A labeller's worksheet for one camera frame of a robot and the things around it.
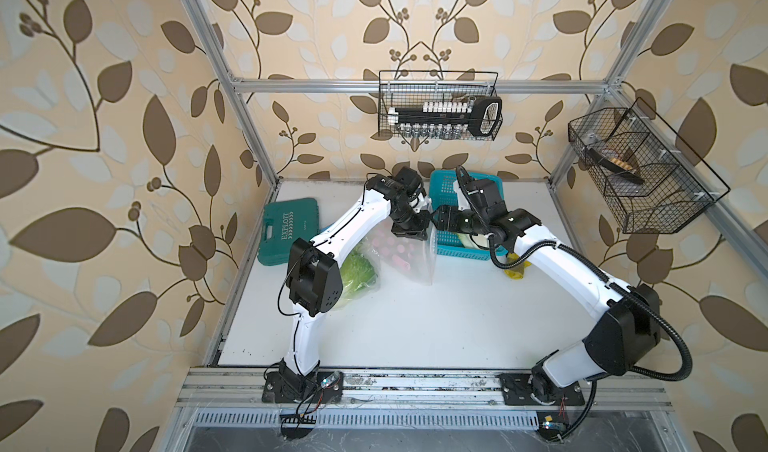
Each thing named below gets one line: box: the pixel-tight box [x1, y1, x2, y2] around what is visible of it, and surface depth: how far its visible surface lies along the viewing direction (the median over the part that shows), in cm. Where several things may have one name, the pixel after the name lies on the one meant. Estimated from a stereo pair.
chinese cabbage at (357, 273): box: [340, 246, 377, 298], surface depth 86 cm
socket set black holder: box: [387, 96, 503, 138], surface depth 86 cm
